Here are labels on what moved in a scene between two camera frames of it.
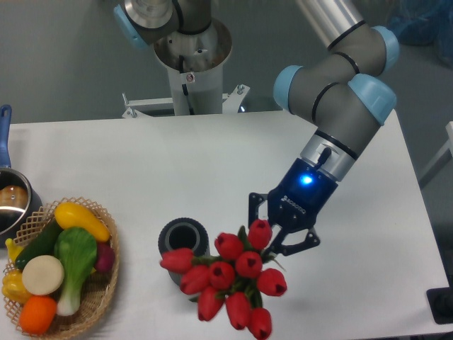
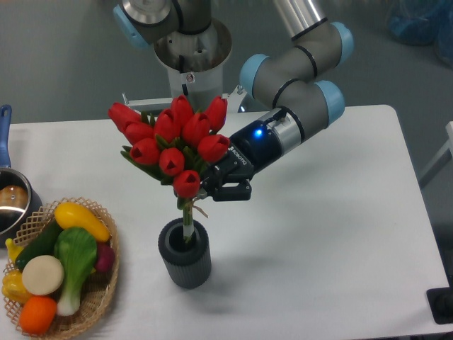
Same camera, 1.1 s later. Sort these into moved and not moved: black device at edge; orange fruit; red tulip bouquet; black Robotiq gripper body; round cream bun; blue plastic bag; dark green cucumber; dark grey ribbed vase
Moved: red tulip bouquet; black Robotiq gripper body
Not moved: dark grey ribbed vase; blue plastic bag; black device at edge; dark green cucumber; round cream bun; orange fruit
